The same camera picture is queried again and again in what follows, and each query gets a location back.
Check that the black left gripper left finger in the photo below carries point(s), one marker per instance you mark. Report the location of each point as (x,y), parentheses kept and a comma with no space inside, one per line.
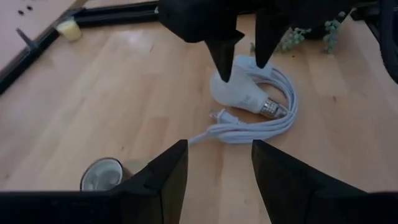
(149,196)

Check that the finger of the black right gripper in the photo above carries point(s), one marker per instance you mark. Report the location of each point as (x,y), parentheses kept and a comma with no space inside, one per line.
(225,53)
(269,34)

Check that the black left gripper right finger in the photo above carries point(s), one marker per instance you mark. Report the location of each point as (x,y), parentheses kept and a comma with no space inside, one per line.
(298,199)

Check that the white frosted light bulb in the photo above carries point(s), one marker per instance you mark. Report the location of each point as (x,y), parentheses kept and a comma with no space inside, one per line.
(239,93)

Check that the brass lamp socket base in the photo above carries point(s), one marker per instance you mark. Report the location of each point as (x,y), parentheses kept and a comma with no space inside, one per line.
(101,175)

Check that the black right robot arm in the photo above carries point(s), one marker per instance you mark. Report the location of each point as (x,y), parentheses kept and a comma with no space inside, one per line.
(390,46)

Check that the small black screw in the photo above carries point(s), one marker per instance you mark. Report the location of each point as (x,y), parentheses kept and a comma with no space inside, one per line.
(20,12)
(29,7)

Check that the green artificial plant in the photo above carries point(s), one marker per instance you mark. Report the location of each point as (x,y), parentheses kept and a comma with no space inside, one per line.
(292,39)

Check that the small yellow candle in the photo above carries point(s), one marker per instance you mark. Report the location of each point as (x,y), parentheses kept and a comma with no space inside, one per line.
(70,31)

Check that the light wooden desk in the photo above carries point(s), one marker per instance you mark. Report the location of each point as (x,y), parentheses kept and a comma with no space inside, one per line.
(18,31)

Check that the black aluminium table frame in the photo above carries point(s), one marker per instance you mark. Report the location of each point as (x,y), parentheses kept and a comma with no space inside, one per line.
(118,15)

